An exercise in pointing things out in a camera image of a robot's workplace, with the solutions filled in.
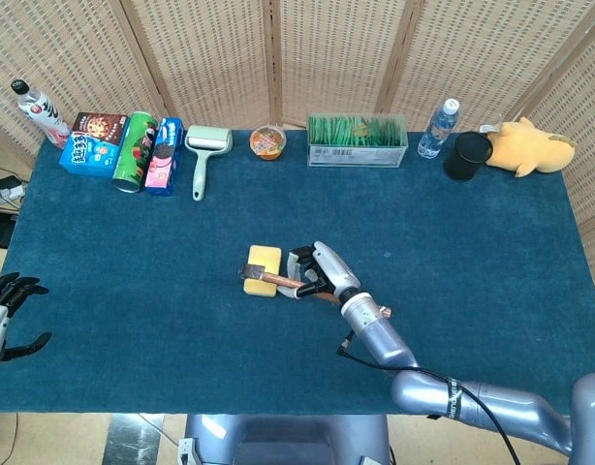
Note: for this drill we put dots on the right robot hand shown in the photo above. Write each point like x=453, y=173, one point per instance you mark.
x=322, y=276

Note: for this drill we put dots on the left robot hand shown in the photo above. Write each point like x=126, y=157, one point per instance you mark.
x=2, y=315

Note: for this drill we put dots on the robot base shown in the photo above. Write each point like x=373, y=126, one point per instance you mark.
x=285, y=438

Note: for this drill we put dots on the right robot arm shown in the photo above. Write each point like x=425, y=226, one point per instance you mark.
x=452, y=382

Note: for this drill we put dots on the yellow sponge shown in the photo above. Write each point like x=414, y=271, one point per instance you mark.
x=261, y=271

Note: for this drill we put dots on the blue table mat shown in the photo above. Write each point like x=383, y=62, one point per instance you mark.
x=297, y=290

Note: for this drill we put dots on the power strip with plugs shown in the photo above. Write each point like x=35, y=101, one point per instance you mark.
x=4, y=191

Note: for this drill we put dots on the clear box green packets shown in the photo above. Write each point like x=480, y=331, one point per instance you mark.
x=355, y=143

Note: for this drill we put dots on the orange jelly cup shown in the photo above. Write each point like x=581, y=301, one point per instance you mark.
x=267, y=142

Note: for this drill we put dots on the green lint roller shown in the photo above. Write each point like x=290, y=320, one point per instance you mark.
x=203, y=155

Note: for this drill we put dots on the clear water bottle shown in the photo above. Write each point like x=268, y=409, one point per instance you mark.
x=438, y=131

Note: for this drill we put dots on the black cup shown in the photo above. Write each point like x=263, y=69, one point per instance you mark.
x=467, y=157

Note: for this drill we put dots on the blue cookie box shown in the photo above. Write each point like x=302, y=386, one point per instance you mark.
x=91, y=145

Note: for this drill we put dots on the blue pink oreo box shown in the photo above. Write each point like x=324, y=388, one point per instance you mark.
x=164, y=157

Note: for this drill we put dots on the white drink bottle black cap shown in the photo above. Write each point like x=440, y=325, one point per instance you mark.
x=40, y=114

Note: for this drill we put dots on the green chips can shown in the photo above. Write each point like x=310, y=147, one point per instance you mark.
x=135, y=152

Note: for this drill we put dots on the woven folding screen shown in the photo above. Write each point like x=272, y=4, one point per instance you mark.
x=297, y=58

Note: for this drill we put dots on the yellow plush toy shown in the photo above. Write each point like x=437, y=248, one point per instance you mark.
x=530, y=150

